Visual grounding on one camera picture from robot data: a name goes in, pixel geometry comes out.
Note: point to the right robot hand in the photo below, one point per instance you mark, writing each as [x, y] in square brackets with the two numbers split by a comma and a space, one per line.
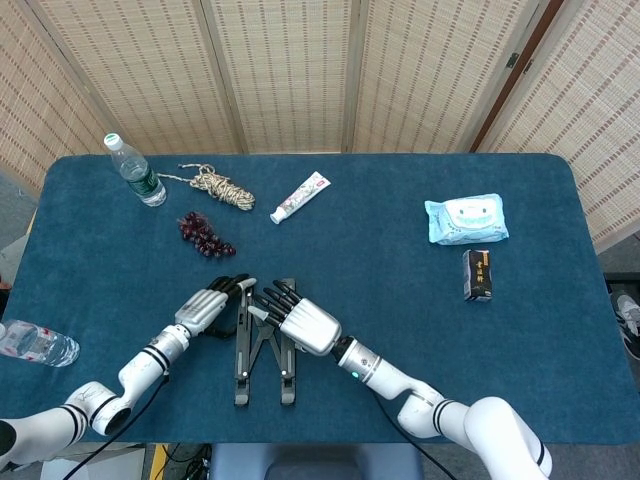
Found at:
[310, 325]

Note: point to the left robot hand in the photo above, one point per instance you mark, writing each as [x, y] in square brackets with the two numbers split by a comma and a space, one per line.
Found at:
[202, 307]

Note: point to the black folding laptop stand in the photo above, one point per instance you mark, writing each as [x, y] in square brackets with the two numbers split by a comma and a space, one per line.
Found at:
[242, 370]

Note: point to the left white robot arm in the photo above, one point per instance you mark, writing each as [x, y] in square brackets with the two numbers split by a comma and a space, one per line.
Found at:
[145, 365]

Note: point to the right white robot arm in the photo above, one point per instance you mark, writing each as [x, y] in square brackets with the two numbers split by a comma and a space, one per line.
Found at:
[380, 372]

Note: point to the dark red grape bunch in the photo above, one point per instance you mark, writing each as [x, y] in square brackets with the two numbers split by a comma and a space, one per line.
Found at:
[205, 237]

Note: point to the white toothpaste tube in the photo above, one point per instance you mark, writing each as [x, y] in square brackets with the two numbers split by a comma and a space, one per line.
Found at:
[300, 197]

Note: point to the blue chair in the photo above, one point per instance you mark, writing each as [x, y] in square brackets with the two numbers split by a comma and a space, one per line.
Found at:
[315, 460]

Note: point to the green label water bottle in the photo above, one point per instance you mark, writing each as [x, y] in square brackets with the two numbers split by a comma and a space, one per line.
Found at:
[142, 182]

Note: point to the red label water bottle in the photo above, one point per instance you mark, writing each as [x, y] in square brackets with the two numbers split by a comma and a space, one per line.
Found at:
[40, 345]

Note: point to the small black carton box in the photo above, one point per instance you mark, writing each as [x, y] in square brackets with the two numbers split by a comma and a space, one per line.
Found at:
[478, 275]

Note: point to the white box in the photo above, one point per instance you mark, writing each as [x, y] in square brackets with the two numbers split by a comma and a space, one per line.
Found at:
[120, 465]

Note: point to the light blue wet wipes pack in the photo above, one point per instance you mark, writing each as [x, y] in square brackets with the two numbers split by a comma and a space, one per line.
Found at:
[465, 220]

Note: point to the blue table cloth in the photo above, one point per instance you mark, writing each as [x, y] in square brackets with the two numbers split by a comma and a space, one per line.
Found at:
[500, 325]

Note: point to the grey sneaker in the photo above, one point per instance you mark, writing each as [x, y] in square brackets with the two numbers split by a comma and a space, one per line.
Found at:
[627, 315]

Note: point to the black screen hinge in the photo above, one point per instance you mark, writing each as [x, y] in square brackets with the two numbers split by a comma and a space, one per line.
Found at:
[513, 60]
[528, 67]

